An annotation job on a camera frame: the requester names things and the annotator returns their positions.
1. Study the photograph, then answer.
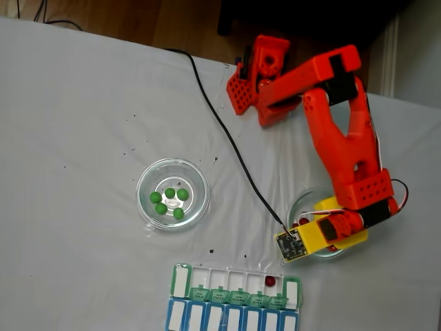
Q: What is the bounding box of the clear glass bowl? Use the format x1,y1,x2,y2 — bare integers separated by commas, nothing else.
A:
136,157,211,232
285,187,349,262

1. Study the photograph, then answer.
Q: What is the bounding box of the blue weekly pill organizer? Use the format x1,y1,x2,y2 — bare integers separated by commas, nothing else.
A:
165,298,299,331

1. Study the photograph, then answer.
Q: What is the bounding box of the green weekly pill organizer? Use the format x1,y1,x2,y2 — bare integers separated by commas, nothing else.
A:
170,263,304,310

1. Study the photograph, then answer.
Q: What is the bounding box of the white plastic table cover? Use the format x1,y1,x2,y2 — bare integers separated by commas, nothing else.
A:
0,16,441,331

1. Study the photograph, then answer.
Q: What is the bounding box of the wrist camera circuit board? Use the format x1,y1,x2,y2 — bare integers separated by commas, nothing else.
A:
274,230,308,263

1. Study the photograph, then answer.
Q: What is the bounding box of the black camera cable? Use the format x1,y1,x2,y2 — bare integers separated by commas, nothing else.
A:
164,48,298,239

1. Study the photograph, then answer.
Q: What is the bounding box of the white wall trim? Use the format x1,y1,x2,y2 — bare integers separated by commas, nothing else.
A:
380,13,402,97

